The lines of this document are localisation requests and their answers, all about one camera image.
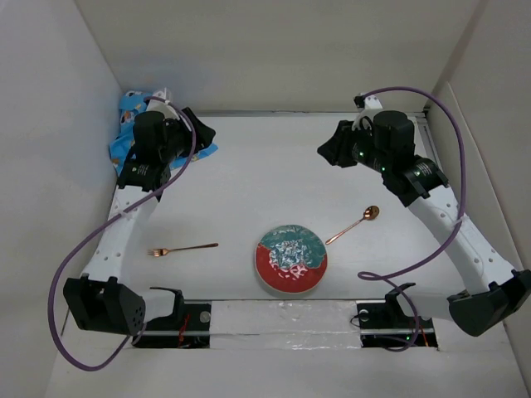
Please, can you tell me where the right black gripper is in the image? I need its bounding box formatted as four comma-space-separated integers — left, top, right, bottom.
317, 119, 391, 174

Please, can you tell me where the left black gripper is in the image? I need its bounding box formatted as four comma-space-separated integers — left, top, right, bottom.
159, 109, 213, 163

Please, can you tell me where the blue space-print placemat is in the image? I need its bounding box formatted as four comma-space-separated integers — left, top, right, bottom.
109, 87, 220, 175

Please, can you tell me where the copper spoon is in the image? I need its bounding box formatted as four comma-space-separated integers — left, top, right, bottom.
325, 205, 380, 245

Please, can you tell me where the copper fork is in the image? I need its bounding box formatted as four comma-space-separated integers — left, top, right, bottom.
148, 243, 219, 257

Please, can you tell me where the red and teal plate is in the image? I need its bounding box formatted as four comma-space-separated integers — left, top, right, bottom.
255, 225, 328, 294

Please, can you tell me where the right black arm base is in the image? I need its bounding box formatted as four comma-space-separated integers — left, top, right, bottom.
349, 289, 438, 352

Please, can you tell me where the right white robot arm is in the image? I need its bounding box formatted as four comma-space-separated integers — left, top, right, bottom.
317, 91, 530, 337

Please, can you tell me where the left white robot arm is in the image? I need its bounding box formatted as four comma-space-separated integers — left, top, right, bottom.
63, 108, 216, 336

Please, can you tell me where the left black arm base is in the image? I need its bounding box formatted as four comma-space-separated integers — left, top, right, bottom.
132, 301, 212, 349

